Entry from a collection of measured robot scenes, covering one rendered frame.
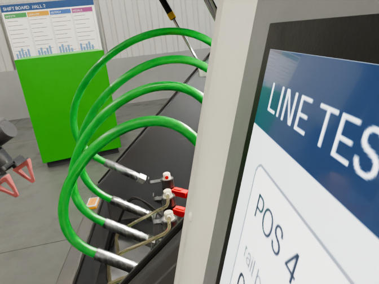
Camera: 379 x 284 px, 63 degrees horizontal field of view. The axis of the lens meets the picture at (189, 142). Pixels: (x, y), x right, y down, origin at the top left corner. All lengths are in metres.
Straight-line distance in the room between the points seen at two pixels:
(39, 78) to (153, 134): 3.03
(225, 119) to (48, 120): 3.85
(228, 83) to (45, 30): 7.02
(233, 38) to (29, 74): 3.78
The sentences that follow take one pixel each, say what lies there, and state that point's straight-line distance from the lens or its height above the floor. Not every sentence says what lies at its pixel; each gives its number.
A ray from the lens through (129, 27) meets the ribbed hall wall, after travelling 7.10.
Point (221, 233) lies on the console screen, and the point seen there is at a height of 1.32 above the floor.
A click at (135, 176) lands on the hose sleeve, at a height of 1.13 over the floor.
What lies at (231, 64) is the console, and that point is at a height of 1.40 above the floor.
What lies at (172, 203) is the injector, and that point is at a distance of 0.63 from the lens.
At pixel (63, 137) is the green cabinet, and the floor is 0.36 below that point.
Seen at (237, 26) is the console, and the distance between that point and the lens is 0.20.
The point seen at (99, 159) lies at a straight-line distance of 0.69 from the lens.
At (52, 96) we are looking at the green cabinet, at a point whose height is 0.86.
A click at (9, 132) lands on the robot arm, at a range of 1.08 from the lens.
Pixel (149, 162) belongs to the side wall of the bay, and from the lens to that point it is 1.03.
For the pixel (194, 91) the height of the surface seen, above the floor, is 1.33.
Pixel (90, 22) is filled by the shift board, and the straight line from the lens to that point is 7.07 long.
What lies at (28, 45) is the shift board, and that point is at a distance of 7.26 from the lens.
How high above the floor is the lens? 1.42
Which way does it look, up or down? 20 degrees down
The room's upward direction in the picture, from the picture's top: 6 degrees counter-clockwise
